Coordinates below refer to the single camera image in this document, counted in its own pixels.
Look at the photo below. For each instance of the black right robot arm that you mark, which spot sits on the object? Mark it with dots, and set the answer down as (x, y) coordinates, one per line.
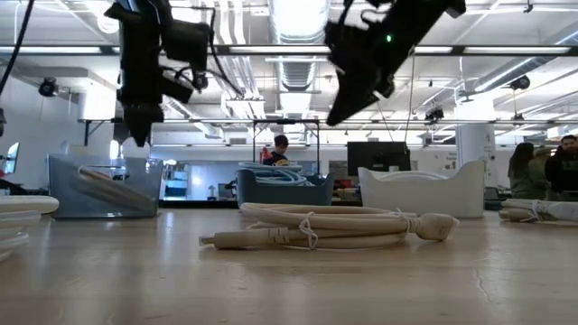
(420, 18)

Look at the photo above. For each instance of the white plastic bin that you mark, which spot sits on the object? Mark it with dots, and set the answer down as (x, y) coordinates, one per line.
(420, 196)

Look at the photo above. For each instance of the person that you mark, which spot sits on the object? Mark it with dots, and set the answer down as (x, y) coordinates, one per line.
(277, 155)
(564, 171)
(524, 178)

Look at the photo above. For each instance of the red desk lamp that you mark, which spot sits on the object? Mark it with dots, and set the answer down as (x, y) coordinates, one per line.
(265, 154)

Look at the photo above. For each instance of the black overhead light bar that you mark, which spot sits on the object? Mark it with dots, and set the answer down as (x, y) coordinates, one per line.
(271, 49)

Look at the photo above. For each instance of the black metal frame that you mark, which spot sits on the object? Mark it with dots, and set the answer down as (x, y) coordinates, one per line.
(86, 131)

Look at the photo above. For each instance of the black computer monitor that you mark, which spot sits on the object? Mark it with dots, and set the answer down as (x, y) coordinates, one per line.
(377, 155)

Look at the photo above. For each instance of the white round column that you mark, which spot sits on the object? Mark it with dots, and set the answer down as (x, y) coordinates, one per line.
(474, 144)

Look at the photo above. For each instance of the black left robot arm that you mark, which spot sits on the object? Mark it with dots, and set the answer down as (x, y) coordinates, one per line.
(140, 8)

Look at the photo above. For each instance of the clear plastic bin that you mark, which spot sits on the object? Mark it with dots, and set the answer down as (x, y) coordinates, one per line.
(63, 198)

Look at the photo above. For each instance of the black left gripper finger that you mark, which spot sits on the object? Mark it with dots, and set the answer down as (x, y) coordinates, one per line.
(153, 115)
(137, 124)

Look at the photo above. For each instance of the dark laptop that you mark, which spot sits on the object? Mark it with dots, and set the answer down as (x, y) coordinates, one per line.
(494, 194)

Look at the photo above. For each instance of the lit computer screen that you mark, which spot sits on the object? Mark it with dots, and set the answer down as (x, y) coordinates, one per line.
(12, 158)

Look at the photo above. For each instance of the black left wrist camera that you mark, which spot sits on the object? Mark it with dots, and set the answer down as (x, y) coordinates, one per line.
(187, 40)

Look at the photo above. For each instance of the teal plastic bin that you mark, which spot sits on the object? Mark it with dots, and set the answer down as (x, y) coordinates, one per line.
(284, 194)

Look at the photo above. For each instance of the black ceiling spotlight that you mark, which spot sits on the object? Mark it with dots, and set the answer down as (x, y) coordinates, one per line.
(201, 82)
(520, 83)
(434, 114)
(48, 87)

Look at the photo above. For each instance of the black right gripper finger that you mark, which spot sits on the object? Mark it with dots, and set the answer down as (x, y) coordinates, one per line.
(386, 89)
(347, 99)

